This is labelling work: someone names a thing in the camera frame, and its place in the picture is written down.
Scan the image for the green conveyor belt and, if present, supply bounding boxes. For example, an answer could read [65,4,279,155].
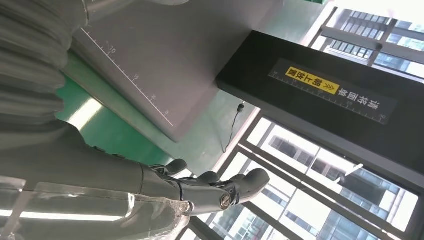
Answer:
[55,52,175,167]

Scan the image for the dark ruler label strip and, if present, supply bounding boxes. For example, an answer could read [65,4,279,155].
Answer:
[268,58,398,126]

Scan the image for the clear plastic right hand cover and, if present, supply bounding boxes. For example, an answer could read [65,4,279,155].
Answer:
[0,175,193,240]

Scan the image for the ribbed grey right arm sleeve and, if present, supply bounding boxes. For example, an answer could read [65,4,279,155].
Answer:
[0,0,89,133]

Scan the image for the black scanner housing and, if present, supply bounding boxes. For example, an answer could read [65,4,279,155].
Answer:
[215,29,424,196]

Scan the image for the yellow warning label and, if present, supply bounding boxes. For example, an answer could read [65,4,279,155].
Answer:
[285,66,341,96]

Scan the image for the grey window frame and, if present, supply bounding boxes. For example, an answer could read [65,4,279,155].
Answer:
[175,6,424,240]

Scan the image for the grey ruled weighing plate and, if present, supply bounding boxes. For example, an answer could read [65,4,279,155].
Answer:
[71,0,276,143]

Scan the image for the thin black cable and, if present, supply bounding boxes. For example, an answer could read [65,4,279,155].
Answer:
[221,102,245,154]

